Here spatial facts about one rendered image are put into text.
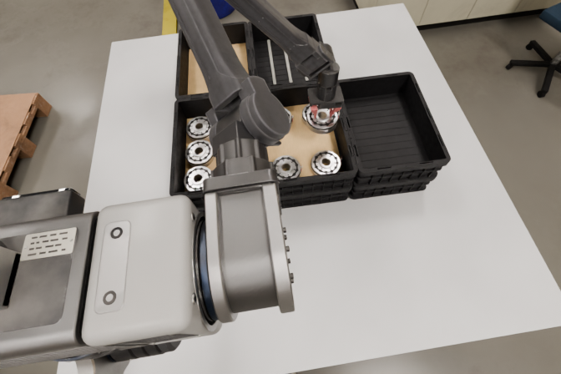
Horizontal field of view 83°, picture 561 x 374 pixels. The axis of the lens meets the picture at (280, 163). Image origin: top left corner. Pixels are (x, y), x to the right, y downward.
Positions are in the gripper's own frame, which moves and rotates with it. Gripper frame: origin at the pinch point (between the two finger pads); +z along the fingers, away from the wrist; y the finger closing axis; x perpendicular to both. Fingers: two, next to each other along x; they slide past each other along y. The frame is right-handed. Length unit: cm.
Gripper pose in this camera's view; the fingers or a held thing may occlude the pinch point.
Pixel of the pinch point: (322, 114)
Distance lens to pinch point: 105.5
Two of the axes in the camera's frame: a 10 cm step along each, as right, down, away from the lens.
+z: 0.2, 5.4, 8.4
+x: 1.0, 8.4, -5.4
